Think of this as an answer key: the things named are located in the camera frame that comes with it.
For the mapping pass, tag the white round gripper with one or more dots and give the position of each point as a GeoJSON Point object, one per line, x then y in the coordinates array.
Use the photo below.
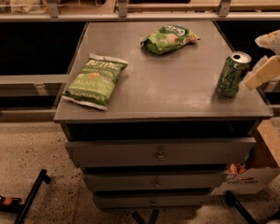
{"type": "Point", "coordinates": [269, 65]}

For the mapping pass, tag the green soda can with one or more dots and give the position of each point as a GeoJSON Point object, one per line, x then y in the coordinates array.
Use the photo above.
{"type": "Point", "coordinates": [233, 72]}

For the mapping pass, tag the green rice chip bag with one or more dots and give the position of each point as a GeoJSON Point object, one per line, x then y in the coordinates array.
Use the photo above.
{"type": "Point", "coordinates": [169, 38]}

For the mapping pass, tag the green jalapeno potato chip bag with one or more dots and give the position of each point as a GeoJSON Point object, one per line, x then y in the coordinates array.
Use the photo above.
{"type": "Point", "coordinates": [96, 81]}

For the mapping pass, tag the top grey drawer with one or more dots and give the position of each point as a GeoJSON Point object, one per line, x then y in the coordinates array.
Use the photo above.
{"type": "Point", "coordinates": [121, 153]}

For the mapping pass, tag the grey drawer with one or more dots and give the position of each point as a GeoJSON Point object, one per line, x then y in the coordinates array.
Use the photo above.
{"type": "Point", "coordinates": [146, 181]}
{"type": "Point", "coordinates": [144, 201]}
{"type": "Point", "coordinates": [121, 153]}

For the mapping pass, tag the open cardboard box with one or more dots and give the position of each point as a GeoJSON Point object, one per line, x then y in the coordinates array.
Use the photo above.
{"type": "Point", "coordinates": [261, 167]}

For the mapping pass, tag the grey drawer cabinet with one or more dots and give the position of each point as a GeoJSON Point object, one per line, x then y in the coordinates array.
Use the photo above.
{"type": "Point", "coordinates": [172, 96]}

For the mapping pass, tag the black stand leg right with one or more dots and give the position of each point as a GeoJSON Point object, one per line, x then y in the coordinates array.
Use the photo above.
{"type": "Point", "coordinates": [232, 201]}

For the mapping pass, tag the black stand leg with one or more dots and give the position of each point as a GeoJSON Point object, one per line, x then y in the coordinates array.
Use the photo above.
{"type": "Point", "coordinates": [24, 207]}
{"type": "Point", "coordinates": [232, 201]}

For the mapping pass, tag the middle grey drawer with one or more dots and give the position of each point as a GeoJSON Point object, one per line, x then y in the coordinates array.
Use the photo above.
{"type": "Point", "coordinates": [146, 181]}

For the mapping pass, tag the bottom grey drawer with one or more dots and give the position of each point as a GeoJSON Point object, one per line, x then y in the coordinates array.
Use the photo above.
{"type": "Point", "coordinates": [144, 201]}

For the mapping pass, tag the black stand leg left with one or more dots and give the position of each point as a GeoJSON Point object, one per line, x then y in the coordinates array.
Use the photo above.
{"type": "Point", "coordinates": [24, 207]}

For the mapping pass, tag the black orange clamp tool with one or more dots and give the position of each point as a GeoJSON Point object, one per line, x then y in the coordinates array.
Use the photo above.
{"type": "Point", "coordinates": [10, 204]}

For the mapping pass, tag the metal shelf rail frame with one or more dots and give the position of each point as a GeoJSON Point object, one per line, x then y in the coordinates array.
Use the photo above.
{"type": "Point", "coordinates": [127, 10]}

